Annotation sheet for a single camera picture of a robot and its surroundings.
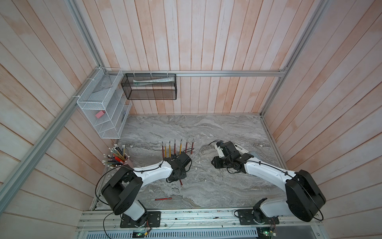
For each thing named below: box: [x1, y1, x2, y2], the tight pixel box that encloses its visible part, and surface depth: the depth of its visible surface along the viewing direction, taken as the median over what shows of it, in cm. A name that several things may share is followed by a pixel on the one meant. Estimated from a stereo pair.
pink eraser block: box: [95, 110, 106, 119], surface depth 84 cm
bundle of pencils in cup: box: [101, 143, 130, 169], surface depth 83 cm
